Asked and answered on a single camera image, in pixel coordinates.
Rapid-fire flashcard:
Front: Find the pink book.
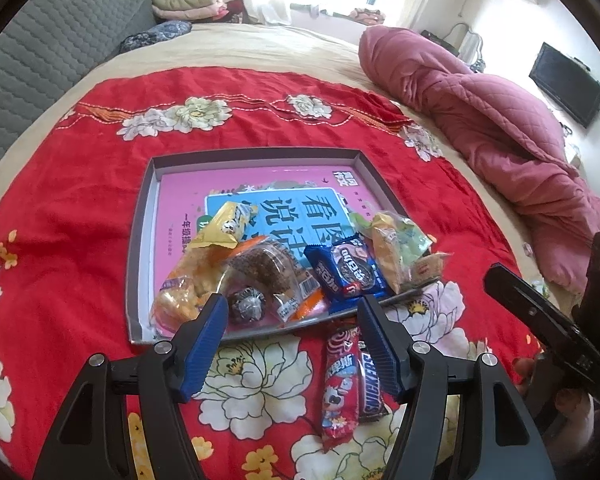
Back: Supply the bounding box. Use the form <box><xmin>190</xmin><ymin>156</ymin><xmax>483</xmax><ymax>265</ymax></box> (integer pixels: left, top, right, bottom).
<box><xmin>152</xmin><ymin>164</ymin><xmax>397</xmax><ymax>332</ymax></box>

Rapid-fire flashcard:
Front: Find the brown chocolate bar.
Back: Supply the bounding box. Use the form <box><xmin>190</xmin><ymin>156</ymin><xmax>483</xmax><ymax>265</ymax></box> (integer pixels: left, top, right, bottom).
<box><xmin>355</xmin><ymin>339</ymin><xmax>389</xmax><ymax>424</ymax></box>

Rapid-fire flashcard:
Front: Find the dark patterned cloth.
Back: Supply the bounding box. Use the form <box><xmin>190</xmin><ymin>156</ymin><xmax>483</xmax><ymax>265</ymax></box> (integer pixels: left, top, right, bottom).
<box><xmin>119</xmin><ymin>21</ymin><xmax>194</xmax><ymax>55</ymax></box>

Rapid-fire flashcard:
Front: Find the black television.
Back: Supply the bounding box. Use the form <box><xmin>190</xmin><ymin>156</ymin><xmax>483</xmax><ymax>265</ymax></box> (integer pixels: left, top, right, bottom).
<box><xmin>528</xmin><ymin>41</ymin><xmax>600</xmax><ymax>130</ymax></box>

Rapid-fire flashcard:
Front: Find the red candy packet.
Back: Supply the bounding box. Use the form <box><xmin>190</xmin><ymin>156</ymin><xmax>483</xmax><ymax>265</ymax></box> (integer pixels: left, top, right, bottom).
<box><xmin>320</xmin><ymin>327</ymin><xmax>364</xmax><ymax>452</ymax></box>

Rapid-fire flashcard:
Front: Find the grey cardboard box tray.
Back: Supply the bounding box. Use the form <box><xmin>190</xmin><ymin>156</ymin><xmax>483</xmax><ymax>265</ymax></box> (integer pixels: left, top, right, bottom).
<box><xmin>125</xmin><ymin>146</ymin><xmax>434</xmax><ymax>347</ymax></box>

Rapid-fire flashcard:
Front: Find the red floral blanket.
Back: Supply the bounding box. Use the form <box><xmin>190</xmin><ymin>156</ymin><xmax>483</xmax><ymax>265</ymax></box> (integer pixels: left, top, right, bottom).
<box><xmin>0</xmin><ymin>67</ymin><xmax>547</xmax><ymax>480</ymax></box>

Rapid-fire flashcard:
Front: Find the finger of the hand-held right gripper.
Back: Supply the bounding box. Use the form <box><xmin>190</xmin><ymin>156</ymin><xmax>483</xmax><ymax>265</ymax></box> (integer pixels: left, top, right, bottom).
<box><xmin>482</xmin><ymin>262</ymin><xmax>581</xmax><ymax>356</ymax></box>

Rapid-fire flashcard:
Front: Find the beige small snack packet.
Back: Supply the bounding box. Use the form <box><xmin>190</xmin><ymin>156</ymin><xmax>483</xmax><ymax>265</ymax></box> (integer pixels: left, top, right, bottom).
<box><xmin>405</xmin><ymin>250</ymin><xmax>454</xmax><ymax>292</ymax></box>

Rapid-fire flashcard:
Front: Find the yellow snack packet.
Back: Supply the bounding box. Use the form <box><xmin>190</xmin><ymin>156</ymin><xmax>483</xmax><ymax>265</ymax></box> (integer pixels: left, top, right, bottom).
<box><xmin>150</xmin><ymin>201</ymin><xmax>259</xmax><ymax>332</ymax></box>

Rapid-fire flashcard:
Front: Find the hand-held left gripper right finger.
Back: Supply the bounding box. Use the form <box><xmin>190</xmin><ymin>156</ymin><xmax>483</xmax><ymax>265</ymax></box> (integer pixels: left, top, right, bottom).
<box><xmin>356</xmin><ymin>295</ymin><xmax>556</xmax><ymax>480</ymax></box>

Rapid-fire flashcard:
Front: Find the blue cookie packet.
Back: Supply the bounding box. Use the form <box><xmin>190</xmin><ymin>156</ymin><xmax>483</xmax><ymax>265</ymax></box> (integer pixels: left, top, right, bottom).
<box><xmin>304</xmin><ymin>237</ymin><xmax>387</xmax><ymax>317</ymax></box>

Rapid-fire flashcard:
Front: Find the beige bed sheet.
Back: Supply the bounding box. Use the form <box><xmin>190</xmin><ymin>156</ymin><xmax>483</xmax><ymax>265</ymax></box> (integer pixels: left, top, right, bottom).
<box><xmin>0</xmin><ymin>22</ymin><xmax>586</xmax><ymax>321</ymax></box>

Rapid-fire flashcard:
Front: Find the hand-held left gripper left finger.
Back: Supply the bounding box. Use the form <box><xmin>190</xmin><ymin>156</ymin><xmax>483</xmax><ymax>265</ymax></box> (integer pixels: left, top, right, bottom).
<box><xmin>32</xmin><ymin>292</ymin><xmax>231</xmax><ymax>480</ymax></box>

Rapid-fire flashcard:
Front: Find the grey quilted headboard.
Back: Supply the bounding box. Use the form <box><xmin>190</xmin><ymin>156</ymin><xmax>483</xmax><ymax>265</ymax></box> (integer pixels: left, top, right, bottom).
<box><xmin>0</xmin><ymin>0</ymin><xmax>157</xmax><ymax>187</ymax></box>

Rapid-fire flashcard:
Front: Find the clear cake packet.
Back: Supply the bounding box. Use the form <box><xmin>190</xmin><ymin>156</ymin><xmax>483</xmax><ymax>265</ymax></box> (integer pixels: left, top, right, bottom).
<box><xmin>220</xmin><ymin>237</ymin><xmax>327</xmax><ymax>332</ymax></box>

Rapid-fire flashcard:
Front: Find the pink quilt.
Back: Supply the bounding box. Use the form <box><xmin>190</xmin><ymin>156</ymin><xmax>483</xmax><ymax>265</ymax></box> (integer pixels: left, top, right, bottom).
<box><xmin>358</xmin><ymin>26</ymin><xmax>600</xmax><ymax>295</ymax></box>

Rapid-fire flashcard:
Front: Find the green transparent snack packet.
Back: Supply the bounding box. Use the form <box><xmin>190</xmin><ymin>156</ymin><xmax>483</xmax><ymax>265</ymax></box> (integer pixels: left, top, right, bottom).
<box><xmin>350</xmin><ymin>210</ymin><xmax>434</xmax><ymax>297</ymax></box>

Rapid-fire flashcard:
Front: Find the person's right hand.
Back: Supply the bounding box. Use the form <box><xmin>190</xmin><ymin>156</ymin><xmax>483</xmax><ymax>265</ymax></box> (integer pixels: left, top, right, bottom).
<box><xmin>512</xmin><ymin>355</ymin><xmax>597</xmax><ymax>463</ymax></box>

